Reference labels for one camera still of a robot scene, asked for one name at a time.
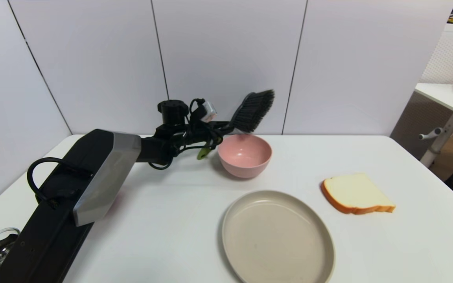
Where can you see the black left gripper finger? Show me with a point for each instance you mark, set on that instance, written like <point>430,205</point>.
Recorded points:
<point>224,125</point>
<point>215,139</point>

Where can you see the beige round plate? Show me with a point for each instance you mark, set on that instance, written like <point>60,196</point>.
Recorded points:
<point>277,236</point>

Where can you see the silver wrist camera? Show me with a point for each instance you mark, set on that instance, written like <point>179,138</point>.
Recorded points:
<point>209,111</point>

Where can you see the white side table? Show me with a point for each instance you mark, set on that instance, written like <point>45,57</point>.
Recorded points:
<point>448,125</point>

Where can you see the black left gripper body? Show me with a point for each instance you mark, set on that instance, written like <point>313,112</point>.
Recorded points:
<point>197,135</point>

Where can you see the toy bread slice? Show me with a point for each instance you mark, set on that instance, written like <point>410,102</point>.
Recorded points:
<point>355,192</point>

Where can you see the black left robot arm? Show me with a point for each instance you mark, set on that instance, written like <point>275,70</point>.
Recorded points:
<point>89,173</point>

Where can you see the pink bowl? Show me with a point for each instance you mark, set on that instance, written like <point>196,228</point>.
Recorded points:
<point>244,157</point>

